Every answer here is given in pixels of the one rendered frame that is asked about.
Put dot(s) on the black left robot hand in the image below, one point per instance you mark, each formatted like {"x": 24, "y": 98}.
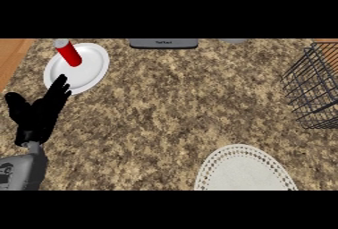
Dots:
{"x": 42, "y": 111}

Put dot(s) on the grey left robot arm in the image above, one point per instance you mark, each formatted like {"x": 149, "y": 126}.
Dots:
{"x": 20, "y": 171}

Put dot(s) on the white lace placemat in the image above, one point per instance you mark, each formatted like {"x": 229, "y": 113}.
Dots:
{"x": 244, "y": 171}

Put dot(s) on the white round plate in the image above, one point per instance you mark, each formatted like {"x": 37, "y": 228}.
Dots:
{"x": 86, "y": 70}

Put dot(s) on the red can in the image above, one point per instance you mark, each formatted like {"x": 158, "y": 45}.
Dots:
{"x": 70, "y": 53}

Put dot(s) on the dark grey flat appliance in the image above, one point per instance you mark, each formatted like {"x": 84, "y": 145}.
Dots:
{"x": 164, "y": 43}

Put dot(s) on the grey round object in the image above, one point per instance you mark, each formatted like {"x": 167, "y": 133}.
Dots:
{"x": 234, "y": 40}

